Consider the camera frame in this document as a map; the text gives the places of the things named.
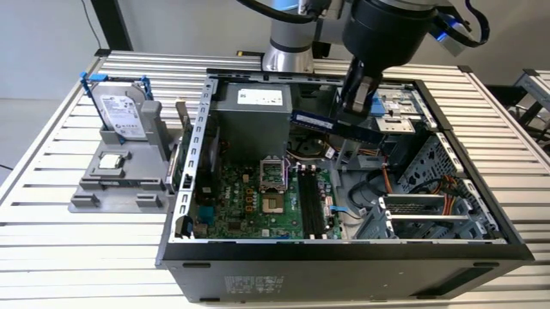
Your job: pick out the black open PC case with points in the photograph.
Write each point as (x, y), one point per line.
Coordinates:
(301, 277)

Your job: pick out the black upright post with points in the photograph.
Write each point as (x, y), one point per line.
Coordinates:
(114, 25)

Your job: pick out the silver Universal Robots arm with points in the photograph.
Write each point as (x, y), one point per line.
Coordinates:
(286, 42)

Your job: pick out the green graphics card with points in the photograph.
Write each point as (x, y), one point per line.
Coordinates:
(185, 154)

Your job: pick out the black case fan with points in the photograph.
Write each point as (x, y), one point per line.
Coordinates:
(212, 154)

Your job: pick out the silver CPU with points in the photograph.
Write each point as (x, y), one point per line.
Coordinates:
(110, 162)

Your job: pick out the metal optical drive bay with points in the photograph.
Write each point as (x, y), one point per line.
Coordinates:
(397, 96)

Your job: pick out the metal disk bay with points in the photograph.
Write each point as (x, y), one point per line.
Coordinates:
(425, 217)

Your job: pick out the round CPU cooler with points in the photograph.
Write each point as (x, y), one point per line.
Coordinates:
(309, 148)

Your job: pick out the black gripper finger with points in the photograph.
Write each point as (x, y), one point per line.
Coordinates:
(365, 96)

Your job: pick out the metal slat side table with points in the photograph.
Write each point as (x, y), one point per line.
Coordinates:
(537, 87)

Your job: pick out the green motherboard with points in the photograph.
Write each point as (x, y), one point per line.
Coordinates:
(241, 206)

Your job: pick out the yellow black connector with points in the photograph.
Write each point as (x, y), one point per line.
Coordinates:
(241, 53)

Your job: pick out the CPU socket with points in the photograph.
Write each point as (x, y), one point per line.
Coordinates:
(274, 203)

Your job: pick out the blue plastic drive latch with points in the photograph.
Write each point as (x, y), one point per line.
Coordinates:
(379, 103)

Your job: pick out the thin locking lever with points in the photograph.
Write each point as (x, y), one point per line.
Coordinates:
(286, 177)

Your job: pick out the silver camera with blue light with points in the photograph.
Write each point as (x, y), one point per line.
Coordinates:
(456, 42)

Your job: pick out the black table corner cap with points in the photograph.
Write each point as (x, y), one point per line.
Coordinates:
(465, 69)
(104, 52)

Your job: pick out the grey parts rack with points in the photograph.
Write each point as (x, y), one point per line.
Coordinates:
(142, 151)

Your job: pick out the grey power supply unit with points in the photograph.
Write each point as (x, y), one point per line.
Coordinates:
(254, 128)

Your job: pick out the hard disk in blue carrier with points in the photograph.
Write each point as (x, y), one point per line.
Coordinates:
(118, 112)

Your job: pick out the blue expansion slot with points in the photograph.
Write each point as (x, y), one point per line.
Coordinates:
(206, 215)

